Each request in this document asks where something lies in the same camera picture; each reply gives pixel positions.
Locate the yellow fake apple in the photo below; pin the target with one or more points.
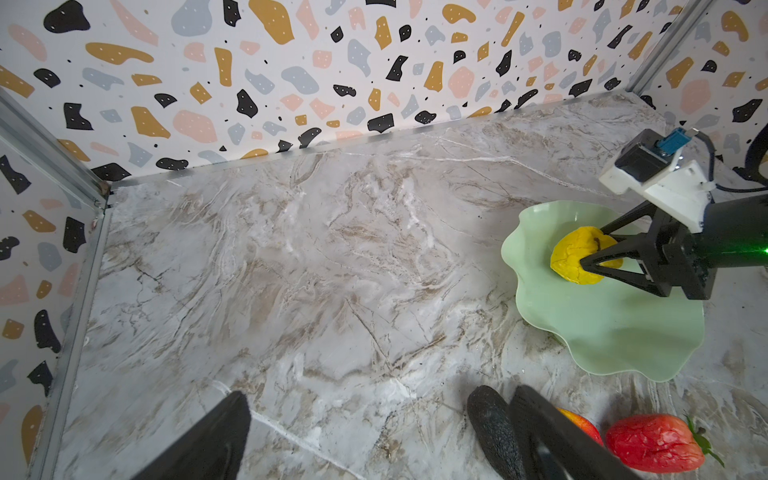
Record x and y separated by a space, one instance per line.
566 257

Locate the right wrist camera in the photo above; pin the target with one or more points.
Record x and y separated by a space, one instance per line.
654 167

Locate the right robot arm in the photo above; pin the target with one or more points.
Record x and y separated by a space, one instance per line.
734 233

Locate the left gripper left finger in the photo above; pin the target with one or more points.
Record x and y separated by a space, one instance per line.
212 449

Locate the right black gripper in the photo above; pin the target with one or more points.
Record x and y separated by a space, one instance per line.
665 254

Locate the light green wavy bowl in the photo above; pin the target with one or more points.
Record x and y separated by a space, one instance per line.
609 327

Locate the red fake strawberry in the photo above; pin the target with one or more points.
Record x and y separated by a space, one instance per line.
660 444

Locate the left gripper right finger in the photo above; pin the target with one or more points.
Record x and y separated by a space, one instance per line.
553 447

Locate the dark fake avocado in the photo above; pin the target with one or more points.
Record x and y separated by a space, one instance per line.
489 416

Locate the red-orange fake mango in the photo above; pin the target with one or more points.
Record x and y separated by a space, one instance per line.
584 425

